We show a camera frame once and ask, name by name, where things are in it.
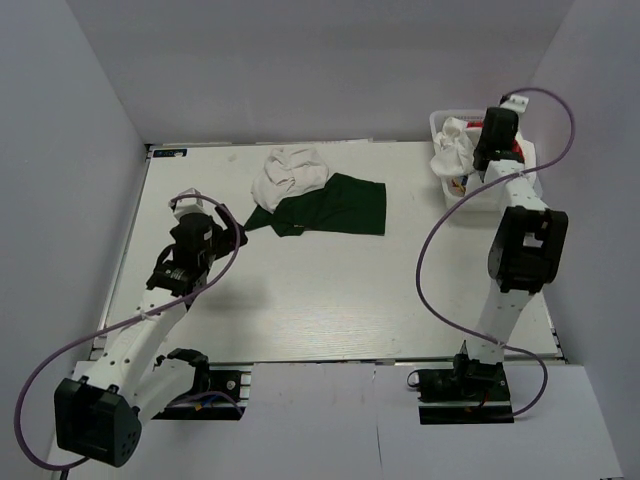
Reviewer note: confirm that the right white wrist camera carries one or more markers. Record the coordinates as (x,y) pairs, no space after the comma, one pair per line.
(515,102)

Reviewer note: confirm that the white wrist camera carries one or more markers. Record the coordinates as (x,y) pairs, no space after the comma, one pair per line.
(189,202)
(515,102)

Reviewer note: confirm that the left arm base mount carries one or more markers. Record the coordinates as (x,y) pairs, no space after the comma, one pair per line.
(216,394)

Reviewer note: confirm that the blue table label sticker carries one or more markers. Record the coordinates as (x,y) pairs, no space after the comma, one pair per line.
(169,153)

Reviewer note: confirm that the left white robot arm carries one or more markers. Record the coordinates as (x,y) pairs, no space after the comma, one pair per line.
(101,415)

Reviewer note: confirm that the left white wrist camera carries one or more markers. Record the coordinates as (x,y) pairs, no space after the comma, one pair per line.
(189,202)

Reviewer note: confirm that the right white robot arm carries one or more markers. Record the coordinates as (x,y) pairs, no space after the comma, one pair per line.
(524,255)

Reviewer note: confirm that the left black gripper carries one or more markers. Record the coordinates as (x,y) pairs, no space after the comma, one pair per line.
(226,236)

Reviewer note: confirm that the white printed t shirt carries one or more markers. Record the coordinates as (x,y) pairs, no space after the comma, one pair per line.
(455,135)

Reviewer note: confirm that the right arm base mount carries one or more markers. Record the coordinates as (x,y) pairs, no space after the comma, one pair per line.
(460,395)

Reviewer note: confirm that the green and white t shirt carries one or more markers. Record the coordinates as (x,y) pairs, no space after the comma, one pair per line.
(296,191)

